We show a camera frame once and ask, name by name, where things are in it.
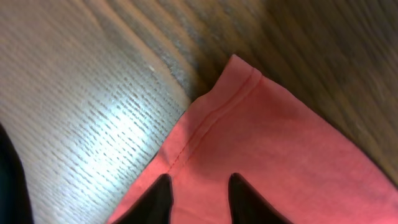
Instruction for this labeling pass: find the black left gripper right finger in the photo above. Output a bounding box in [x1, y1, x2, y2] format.
[228, 173, 292, 224]

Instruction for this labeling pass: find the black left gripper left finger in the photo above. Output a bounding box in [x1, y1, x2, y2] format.
[114, 174, 174, 224]

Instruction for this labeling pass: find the red orange t-shirt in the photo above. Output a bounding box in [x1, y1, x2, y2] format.
[108, 55, 397, 223]

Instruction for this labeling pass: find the black polo shirt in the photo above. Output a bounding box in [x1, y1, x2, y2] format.
[1, 126, 34, 224]

